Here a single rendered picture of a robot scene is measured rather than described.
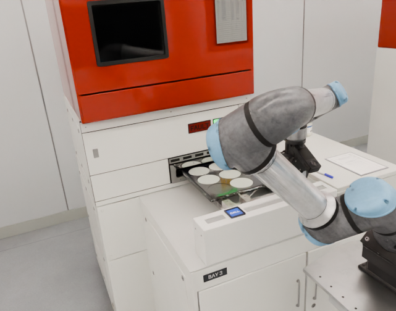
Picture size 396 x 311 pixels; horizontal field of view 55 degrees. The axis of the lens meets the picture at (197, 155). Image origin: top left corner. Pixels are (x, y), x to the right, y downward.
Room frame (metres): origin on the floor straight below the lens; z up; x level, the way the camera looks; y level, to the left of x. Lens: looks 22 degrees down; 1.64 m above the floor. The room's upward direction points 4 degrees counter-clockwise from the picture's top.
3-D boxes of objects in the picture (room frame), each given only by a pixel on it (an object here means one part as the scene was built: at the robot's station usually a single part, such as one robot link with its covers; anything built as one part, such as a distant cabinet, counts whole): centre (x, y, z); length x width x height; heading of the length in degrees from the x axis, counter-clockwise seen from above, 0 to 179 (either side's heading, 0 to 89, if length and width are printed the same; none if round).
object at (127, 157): (1.70, 0.10, 1.02); 0.82 x 0.03 x 0.40; 112
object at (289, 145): (1.27, -0.35, 1.12); 0.09 x 0.08 x 0.12; 22
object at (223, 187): (1.61, -0.14, 0.90); 0.34 x 0.34 x 0.01; 22
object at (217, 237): (1.20, -0.24, 0.89); 0.55 x 0.09 x 0.14; 112
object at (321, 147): (1.62, -0.56, 0.89); 0.62 x 0.35 x 0.14; 22
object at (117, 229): (2.01, 0.23, 0.41); 0.82 x 0.71 x 0.82; 112
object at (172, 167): (1.75, -0.07, 0.89); 0.44 x 0.02 x 0.10; 112
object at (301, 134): (1.26, -0.35, 1.20); 0.08 x 0.08 x 0.05
